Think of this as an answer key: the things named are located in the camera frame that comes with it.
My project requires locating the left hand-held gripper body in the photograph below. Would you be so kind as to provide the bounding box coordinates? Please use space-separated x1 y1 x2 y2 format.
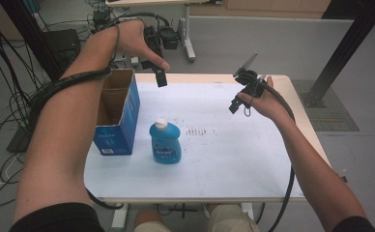
141 23 180 71

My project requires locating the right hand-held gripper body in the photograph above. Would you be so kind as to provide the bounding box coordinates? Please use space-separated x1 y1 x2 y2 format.
233 51 268 100

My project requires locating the blue cardboard box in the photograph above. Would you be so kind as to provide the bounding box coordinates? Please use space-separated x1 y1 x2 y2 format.
93 68 141 157

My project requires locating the blue bottle with white cap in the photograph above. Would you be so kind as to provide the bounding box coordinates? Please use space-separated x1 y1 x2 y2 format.
149 117 183 165

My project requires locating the person's left hand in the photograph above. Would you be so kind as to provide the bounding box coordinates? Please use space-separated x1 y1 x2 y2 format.
112 18 171 73

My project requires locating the person's right hand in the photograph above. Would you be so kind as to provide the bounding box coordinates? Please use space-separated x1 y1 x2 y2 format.
237 75 296 127

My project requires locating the wooden desk with white legs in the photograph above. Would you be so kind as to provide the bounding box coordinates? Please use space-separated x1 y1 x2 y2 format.
105 0 223 63

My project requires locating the white table mat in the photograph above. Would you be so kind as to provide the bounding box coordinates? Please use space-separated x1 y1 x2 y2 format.
83 81 305 199

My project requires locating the grey computer tower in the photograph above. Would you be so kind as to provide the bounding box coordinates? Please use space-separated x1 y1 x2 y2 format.
92 9 113 33

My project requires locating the black box on floor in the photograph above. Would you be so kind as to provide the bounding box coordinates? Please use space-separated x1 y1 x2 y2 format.
42 28 82 71

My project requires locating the grey floor mat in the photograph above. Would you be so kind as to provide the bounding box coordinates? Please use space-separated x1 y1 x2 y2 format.
291 79 360 132

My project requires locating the white table leg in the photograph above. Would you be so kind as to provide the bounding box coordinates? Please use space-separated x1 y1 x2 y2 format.
110 202 130 232
240 202 255 220

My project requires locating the person's right leg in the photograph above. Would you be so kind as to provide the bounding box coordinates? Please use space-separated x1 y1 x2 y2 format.
207 204 261 232

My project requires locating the person's leg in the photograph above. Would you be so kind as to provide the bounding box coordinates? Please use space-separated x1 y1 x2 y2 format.
132 208 173 232
207 204 261 232

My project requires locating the person's left leg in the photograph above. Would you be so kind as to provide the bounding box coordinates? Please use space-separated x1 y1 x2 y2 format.
132 208 173 232

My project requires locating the person's right black sleeve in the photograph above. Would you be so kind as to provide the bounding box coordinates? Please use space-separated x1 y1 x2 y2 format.
332 216 375 232

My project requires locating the person's black sleeve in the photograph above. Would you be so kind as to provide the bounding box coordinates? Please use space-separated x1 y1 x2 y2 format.
9 202 106 232
332 216 375 232

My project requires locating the person's left black sleeve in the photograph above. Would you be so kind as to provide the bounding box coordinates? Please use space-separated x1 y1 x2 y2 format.
9 202 106 232

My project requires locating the thin black loop cord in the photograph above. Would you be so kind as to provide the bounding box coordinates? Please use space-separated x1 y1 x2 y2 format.
244 96 253 118

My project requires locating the right gripper black sleeved cable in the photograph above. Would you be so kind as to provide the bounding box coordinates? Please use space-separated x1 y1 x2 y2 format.
259 80 297 232

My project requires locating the black metal post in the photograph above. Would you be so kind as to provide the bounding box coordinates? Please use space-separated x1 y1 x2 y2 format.
0 0 65 154
303 0 375 108

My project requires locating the bundle of black floor cables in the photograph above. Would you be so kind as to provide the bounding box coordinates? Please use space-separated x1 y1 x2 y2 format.
0 0 64 209

